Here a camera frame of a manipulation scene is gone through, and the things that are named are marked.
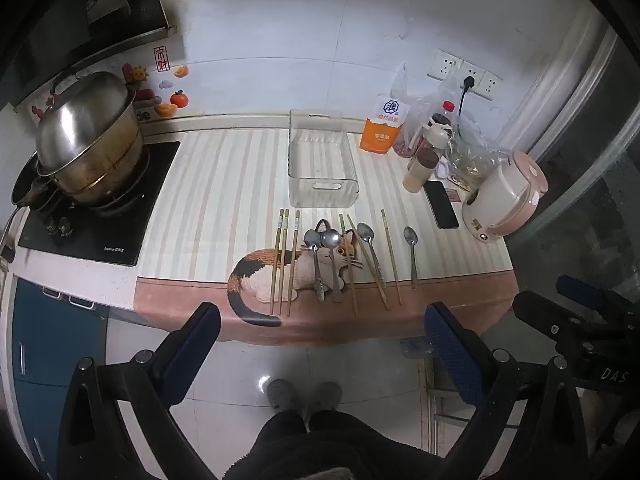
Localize person's legs in dark pants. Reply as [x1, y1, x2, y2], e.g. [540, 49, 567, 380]
[222, 410, 451, 480]

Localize steel steamer pot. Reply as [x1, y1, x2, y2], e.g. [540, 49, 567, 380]
[37, 125, 151, 207]

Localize orange white milk carton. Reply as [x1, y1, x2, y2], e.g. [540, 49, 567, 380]
[359, 94, 412, 155]

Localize grey slipper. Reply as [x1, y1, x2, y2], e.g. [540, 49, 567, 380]
[306, 381, 343, 413]
[266, 379, 301, 411]

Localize clear plastic basket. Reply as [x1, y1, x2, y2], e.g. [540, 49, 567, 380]
[287, 109, 361, 209]

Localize black gas stove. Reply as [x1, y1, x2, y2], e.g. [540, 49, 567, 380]
[17, 140, 182, 267]

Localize steel spoon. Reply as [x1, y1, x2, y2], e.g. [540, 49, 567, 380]
[321, 228, 345, 303]
[357, 222, 387, 290]
[403, 226, 419, 291]
[303, 229, 326, 303]

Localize person's right hand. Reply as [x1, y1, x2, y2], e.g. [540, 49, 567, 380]
[581, 389, 640, 461]

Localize white wall socket panel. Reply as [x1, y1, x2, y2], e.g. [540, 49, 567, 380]
[427, 49, 502, 100]

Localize glass sliding door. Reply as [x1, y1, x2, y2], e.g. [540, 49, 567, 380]
[505, 10, 640, 311]

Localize blue kitchen cabinet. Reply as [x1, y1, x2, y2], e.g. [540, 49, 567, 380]
[10, 277, 111, 480]

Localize pink and cream electric kettle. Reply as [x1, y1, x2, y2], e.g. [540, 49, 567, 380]
[460, 149, 549, 243]

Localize red-labelled glass jar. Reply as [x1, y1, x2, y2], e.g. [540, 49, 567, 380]
[440, 101, 463, 131]

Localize beige jar with brown lid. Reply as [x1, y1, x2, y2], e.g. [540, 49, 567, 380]
[402, 149, 440, 194]

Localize black plug with cable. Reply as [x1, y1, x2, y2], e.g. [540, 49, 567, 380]
[456, 76, 476, 116]

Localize clear plastic bag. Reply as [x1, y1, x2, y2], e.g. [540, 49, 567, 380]
[390, 62, 507, 183]

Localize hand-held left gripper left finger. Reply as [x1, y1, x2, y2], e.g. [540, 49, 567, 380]
[57, 301, 222, 480]

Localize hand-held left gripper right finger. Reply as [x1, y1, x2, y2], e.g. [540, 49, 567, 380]
[424, 301, 591, 480]

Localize black frying pan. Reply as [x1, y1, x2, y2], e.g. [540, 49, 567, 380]
[0, 152, 61, 266]

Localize steel pot lid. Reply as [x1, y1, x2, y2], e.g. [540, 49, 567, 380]
[34, 71, 137, 177]

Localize cat print table mat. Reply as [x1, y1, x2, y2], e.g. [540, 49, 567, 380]
[135, 127, 516, 348]

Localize black smartphone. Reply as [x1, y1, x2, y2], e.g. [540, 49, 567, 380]
[424, 180, 460, 230]

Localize black range hood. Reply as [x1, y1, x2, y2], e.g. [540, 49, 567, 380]
[0, 0, 179, 111]

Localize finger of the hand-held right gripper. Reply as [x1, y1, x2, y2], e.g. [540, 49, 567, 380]
[555, 274, 640, 322]
[511, 290, 603, 343]

